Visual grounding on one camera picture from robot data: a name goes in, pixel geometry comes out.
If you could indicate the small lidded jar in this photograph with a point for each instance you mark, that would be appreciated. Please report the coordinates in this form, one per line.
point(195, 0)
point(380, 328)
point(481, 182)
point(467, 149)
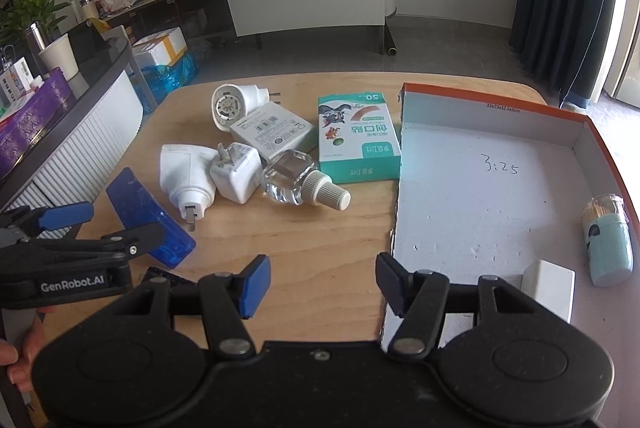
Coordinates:
point(89, 7)

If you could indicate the leafy green plant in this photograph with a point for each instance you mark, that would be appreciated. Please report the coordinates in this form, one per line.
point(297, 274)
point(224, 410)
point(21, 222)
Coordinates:
point(25, 13)

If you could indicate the glass door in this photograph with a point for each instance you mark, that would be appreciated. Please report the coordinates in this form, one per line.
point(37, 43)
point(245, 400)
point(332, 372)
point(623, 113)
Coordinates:
point(625, 33)

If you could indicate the white cube charger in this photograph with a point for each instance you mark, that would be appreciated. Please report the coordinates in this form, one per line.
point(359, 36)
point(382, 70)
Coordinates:
point(235, 180)

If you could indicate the person's left hand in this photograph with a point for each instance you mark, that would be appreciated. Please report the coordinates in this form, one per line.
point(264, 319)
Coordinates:
point(15, 365)

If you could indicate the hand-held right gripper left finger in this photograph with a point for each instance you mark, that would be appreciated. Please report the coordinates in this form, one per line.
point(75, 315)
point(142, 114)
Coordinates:
point(255, 283)

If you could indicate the green bandage box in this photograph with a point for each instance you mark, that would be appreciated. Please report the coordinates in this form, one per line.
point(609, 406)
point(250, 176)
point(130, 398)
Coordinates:
point(357, 138)

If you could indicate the orange-edged cardboard box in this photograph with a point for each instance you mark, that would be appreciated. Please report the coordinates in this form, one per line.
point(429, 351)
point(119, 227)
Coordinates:
point(475, 208)

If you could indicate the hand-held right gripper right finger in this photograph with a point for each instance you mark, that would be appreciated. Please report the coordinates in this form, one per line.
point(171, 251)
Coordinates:
point(390, 280)

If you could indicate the steel thermos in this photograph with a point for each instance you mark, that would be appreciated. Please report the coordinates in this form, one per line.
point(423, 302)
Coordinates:
point(37, 40)

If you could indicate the light blue toothpick holder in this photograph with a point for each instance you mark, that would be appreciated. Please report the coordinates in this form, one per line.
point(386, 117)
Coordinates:
point(607, 248)

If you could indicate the ribbed white side table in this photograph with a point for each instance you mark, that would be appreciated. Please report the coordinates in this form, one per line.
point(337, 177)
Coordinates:
point(75, 148)

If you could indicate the cardboard box with yellow tape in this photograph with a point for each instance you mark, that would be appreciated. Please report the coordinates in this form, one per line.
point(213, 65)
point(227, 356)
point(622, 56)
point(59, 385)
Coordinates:
point(160, 45)

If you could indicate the white flat power adapter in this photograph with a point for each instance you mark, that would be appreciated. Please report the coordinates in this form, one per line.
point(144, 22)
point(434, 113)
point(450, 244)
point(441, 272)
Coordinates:
point(275, 130)

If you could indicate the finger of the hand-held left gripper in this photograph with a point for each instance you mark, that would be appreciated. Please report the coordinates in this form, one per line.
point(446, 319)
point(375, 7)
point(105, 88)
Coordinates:
point(135, 240)
point(65, 215)

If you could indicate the black tube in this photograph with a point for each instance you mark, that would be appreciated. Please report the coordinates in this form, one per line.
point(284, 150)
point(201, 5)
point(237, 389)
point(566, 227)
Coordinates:
point(391, 43)

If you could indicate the blue plastic box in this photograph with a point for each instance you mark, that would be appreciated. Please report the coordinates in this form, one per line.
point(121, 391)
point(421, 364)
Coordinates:
point(145, 203)

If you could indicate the purple patterned box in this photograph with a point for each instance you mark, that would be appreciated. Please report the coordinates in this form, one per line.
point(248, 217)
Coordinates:
point(30, 123)

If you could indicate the blue plastic bag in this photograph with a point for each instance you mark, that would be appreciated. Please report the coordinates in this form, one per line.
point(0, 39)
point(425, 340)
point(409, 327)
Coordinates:
point(167, 80)

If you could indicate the white television cabinet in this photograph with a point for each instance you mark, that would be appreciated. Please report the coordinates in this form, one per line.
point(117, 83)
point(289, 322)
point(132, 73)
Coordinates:
point(300, 8)

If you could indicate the black stand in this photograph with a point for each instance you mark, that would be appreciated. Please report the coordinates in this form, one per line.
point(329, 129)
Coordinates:
point(87, 43)

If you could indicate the white printed carton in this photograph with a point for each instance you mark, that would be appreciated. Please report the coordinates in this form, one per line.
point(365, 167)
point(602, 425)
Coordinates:
point(12, 80)

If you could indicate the clear liquid refill bottle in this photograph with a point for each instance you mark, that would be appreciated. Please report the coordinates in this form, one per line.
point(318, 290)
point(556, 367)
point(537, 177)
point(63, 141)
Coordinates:
point(287, 178)

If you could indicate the white rectangular block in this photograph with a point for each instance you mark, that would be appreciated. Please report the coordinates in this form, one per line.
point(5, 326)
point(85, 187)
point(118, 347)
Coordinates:
point(550, 288)

